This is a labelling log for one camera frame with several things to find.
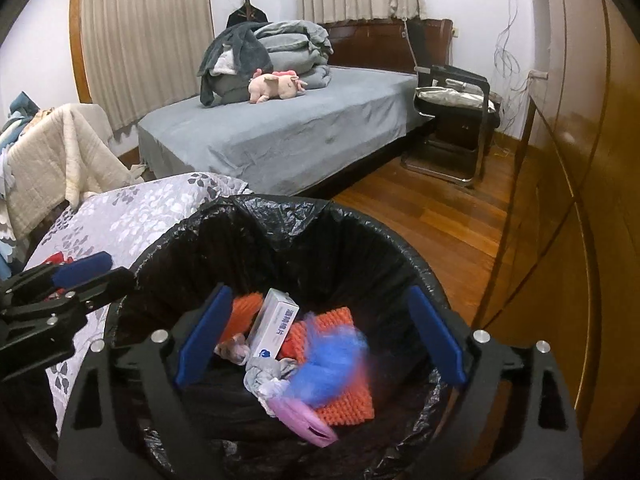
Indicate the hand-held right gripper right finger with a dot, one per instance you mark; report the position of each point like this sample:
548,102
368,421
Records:
435,335

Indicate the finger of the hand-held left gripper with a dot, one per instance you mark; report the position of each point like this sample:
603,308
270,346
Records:
110,285
82,269

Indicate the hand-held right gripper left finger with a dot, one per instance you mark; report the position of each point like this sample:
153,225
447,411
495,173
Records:
207,335

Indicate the red plastic wrapper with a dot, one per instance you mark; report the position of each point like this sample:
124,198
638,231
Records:
57,258

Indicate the white cardboard box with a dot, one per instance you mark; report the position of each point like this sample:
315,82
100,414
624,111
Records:
272,325

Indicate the grey white cloth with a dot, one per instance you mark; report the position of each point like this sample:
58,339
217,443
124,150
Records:
265,375

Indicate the orange bubble wrap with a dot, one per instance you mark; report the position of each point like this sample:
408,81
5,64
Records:
345,400

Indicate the blue plastic bag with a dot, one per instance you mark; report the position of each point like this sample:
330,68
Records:
325,365

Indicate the purple plastic wrapper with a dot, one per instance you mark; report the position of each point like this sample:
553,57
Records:
300,417

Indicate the black-lined trash bin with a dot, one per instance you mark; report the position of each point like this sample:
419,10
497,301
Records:
310,260

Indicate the beige quilt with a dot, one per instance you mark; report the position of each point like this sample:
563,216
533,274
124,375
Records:
45,160

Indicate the blue white scalloped cloth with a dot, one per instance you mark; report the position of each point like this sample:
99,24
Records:
7,170

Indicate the teal cloth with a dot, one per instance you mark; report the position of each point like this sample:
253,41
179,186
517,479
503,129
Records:
25,105

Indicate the wooden wardrobe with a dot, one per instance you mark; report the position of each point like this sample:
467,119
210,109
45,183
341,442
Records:
575,210

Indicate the bed with grey sheet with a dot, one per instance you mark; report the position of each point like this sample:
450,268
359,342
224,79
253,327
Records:
300,120

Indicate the silver cushion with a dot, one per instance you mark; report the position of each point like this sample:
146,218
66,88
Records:
450,96

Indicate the wide beige curtain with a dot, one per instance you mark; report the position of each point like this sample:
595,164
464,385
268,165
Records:
145,35

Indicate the pink plush toy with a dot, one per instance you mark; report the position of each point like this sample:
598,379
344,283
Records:
272,87

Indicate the black metal chair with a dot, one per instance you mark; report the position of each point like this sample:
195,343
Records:
452,77

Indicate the wooden headboard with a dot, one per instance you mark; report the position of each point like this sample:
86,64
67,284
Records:
370,45

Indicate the pile of grey blankets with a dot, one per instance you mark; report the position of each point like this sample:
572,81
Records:
290,45

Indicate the wooden coat rack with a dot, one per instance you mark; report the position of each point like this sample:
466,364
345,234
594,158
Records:
245,0

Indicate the wooden curtain frame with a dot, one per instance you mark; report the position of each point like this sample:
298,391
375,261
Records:
77,60

